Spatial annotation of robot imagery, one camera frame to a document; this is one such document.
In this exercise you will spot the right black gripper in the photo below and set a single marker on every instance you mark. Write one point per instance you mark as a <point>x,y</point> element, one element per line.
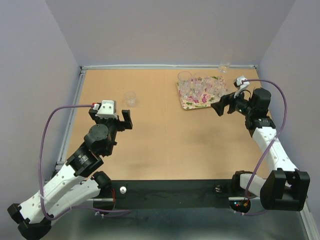
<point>225,100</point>

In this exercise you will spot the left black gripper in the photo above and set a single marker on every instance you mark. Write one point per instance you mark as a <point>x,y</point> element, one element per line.
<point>127,124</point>

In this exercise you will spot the tall stemmed wine glass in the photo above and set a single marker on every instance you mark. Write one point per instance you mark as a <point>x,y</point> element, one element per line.
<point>225,62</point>

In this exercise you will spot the large clear tumbler glass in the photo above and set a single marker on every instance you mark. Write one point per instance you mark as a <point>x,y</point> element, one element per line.
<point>184,78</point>

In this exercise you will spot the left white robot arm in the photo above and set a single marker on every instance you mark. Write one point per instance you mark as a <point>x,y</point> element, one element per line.
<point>78,179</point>

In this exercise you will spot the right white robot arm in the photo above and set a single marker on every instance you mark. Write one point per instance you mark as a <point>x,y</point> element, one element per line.
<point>286,187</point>

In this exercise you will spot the floral patterned tray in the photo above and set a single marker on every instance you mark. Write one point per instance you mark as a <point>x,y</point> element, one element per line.
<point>204,102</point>

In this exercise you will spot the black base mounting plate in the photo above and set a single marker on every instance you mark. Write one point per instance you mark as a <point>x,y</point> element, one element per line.
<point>172,194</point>

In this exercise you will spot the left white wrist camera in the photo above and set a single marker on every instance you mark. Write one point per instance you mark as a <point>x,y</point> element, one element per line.
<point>107,110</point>

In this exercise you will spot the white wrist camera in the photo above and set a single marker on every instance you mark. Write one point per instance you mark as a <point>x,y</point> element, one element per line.
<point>241,84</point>
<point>107,110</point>

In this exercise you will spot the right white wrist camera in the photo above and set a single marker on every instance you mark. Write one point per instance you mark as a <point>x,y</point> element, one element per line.
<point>241,84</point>

